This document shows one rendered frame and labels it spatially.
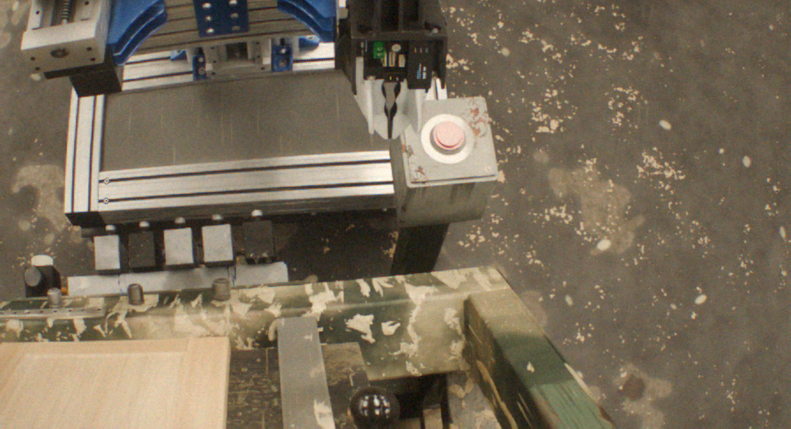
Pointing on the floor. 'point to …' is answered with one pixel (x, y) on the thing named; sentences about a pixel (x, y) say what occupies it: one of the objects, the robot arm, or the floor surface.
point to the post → (418, 249)
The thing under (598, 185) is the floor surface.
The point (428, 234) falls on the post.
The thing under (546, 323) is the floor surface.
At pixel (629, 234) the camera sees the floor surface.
